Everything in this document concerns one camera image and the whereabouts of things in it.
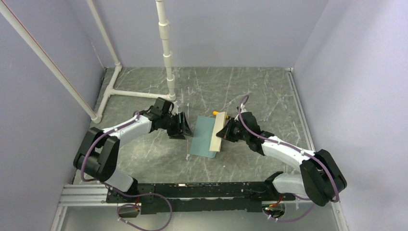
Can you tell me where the aluminium extrusion frame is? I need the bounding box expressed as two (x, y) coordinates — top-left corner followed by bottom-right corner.
(51, 184), (108, 231)

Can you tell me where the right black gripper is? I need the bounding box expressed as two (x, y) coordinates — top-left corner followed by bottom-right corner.
(217, 117), (250, 142)

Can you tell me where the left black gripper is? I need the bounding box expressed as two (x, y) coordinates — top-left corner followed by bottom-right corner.
(161, 112), (193, 140)

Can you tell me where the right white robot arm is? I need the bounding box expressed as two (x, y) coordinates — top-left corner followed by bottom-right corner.
(216, 112), (347, 206)

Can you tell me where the white pvc pipe frame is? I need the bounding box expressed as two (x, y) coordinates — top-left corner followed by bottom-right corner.
(0, 0), (177, 124)

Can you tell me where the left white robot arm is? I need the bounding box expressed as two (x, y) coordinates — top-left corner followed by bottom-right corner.
(73, 98), (193, 202)

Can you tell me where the light blue envelope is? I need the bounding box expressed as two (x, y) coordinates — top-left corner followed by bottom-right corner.
(189, 115), (217, 158)

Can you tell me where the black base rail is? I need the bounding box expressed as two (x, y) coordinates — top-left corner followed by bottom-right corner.
(106, 181), (294, 215)

